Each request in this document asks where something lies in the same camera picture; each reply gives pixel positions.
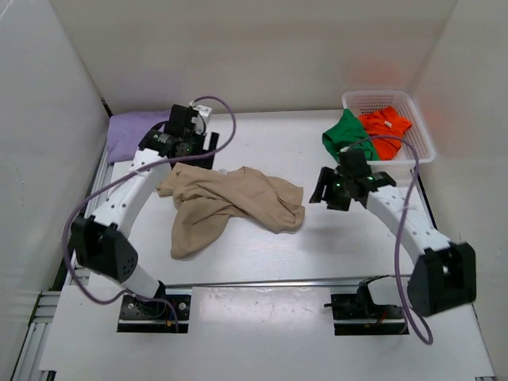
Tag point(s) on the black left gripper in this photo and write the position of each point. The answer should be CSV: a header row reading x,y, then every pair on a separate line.
x,y
205,163

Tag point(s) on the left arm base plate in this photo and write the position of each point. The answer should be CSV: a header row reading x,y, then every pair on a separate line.
x,y
148,317

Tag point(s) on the green t shirt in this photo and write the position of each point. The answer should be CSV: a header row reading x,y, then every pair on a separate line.
x,y
346,131

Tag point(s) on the beige t shirt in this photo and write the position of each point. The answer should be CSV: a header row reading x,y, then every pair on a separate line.
x,y
206,199

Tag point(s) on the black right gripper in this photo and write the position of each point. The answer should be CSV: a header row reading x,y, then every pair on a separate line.
x,y
327,175

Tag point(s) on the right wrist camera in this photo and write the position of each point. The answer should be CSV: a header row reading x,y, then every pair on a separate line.
x,y
353,164

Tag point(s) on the purple t shirt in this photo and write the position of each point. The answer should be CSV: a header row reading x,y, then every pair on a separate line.
x,y
126,131

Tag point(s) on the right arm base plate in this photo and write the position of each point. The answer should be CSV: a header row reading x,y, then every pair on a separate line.
x,y
360,317

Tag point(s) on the white plastic basket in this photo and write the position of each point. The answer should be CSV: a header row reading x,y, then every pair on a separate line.
x,y
416,143

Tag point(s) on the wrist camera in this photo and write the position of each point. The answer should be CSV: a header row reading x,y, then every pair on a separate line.
x,y
188,120
353,164

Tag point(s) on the aluminium table edge rail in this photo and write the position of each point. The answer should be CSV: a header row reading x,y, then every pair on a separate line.
x,y
102,177

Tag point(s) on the white front cover board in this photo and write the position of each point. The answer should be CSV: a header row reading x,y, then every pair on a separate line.
x,y
255,334

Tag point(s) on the aluminium front rail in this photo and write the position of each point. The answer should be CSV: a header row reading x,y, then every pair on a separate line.
x,y
324,282

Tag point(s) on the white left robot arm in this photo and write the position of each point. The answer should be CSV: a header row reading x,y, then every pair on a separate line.
x,y
101,241

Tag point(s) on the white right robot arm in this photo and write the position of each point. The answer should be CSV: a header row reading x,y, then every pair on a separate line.
x,y
444,275

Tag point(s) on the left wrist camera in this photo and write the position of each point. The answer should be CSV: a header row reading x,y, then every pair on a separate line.
x,y
188,120

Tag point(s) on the orange t shirt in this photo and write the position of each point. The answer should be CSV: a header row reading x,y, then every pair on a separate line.
x,y
388,122

